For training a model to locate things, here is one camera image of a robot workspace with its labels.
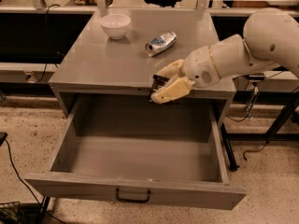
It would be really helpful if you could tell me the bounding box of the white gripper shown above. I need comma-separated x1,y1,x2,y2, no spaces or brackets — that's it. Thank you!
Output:
154,46,221,104

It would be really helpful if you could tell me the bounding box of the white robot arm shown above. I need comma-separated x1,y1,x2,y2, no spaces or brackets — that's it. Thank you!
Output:
150,7,299,104

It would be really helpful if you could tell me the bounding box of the open grey top drawer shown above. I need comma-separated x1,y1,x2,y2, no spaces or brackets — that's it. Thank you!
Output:
25,106,246,210

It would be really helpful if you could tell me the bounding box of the grey metal drawer cabinet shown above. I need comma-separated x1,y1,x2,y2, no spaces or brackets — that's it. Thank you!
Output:
50,8,235,129

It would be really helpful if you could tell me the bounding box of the crushed silver blue can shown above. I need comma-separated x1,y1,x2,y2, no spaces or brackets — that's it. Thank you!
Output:
145,31,177,57

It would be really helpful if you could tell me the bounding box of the white ceramic bowl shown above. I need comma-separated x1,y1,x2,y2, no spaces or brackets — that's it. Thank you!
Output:
100,14,131,39

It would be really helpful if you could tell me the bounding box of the black table leg frame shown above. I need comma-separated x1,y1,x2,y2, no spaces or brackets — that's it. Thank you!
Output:
221,91,299,172

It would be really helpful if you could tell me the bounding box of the black drawer handle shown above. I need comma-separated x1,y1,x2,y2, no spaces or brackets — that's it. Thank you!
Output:
115,189,151,203

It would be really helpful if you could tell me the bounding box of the black cable on wall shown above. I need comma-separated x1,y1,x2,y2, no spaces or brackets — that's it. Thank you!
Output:
36,3,65,84

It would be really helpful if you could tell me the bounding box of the black floor cable left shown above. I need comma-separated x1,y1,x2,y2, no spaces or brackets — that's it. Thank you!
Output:
3,137,68,224

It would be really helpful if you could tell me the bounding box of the wire basket bottom left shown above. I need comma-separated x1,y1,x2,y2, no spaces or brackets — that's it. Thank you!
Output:
0,202,28,224

